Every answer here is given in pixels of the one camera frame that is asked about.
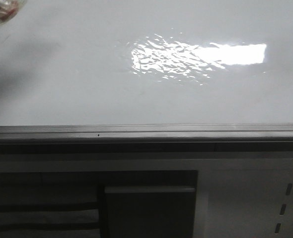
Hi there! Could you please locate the white black-tipped marker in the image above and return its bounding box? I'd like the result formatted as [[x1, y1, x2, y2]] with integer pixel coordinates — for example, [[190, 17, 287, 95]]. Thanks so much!
[[0, 0, 27, 25]]

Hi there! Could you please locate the white whiteboard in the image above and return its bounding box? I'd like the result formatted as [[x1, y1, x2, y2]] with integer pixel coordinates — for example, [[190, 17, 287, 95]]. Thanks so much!
[[0, 0, 293, 126]]

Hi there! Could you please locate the grey box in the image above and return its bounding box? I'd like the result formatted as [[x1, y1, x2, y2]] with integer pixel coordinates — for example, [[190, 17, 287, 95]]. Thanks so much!
[[105, 185, 196, 238]]

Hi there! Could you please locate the white perforated metal cabinet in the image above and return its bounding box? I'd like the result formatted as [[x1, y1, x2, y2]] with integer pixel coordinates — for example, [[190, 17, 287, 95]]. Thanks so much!
[[0, 152, 293, 238]]

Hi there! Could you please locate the grey aluminium whiteboard frame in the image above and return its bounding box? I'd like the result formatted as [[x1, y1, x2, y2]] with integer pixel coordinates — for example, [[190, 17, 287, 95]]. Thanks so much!
[[0, 123, 293, 151]]

